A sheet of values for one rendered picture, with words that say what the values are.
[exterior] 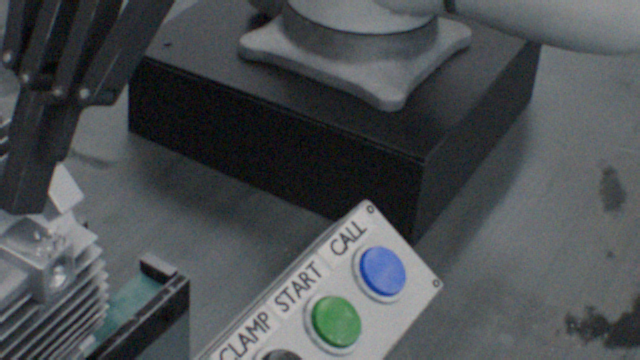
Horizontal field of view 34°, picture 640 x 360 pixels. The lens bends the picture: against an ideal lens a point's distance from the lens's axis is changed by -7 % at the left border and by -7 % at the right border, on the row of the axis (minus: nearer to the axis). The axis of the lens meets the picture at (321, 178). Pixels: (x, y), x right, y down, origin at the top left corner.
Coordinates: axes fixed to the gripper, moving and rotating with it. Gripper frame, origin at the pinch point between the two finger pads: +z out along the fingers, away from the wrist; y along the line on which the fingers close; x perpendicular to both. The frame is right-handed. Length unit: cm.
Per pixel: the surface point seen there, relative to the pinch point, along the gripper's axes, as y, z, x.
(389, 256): 18.3, -1.0, 10.1
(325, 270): 16.2, 0.4, 6.7
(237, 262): -4.8, 12.4, 41.4
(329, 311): 18.0, 1.8, 4.8
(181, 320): 1.2, 12.9, 22.2
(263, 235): -5.1, 10.1, 45.4
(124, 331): 0.9, 13.0, 14.9
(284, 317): 16.4, 2.6, 3.1
